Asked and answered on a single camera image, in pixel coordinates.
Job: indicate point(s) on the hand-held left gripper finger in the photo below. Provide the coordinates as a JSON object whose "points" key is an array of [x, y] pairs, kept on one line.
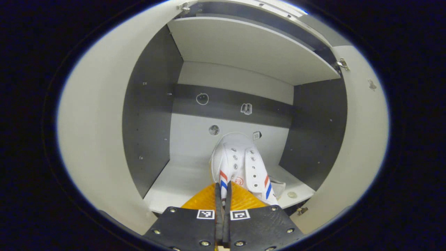
{"points": [[218, 216], [227, 216]]}

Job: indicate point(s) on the white cabinet door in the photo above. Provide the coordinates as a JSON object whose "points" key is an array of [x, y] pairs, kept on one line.
{"points": [[97, 122], [366, 139]]}

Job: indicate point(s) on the white shoe cabinet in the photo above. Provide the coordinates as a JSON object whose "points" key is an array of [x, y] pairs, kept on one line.
{"points": [[251, 52]]}

